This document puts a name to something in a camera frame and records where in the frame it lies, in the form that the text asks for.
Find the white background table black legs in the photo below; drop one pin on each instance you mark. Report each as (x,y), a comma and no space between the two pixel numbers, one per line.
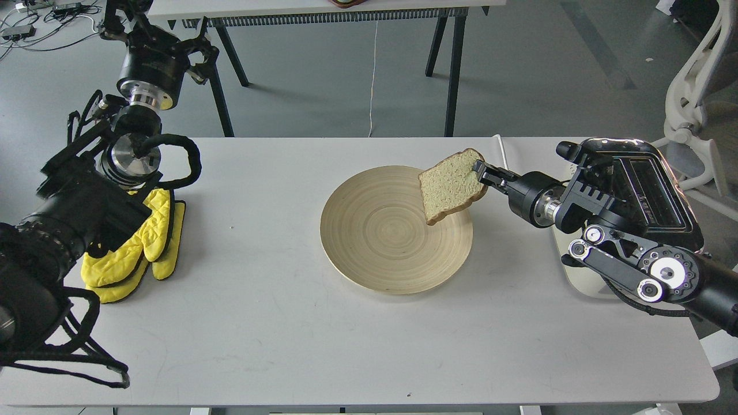
(225,14)

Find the round wooden plate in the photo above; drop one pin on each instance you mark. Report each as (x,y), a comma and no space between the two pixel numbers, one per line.
(374,231)

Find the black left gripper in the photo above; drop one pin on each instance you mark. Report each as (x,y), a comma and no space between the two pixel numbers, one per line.
(150,61)

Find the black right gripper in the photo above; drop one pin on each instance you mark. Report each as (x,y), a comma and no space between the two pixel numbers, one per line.
(533,196)

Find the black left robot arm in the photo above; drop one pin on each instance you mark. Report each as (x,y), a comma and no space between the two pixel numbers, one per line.
(94,196)

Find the cream white toaster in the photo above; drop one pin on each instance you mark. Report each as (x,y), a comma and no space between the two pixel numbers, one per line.
(624,217)

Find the slice of white bread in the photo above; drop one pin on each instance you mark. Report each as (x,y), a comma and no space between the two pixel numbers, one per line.
(451,185)

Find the brown object on background table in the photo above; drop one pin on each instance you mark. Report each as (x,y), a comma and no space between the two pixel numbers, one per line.
(346,2)

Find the yellow quilted oven mitt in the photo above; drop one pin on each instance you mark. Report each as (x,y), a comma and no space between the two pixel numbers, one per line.
(154,246)

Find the white office chair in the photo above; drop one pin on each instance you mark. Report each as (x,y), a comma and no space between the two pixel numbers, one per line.
(697,159)

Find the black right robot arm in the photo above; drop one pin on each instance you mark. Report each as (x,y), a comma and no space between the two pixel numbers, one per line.
(716,300)

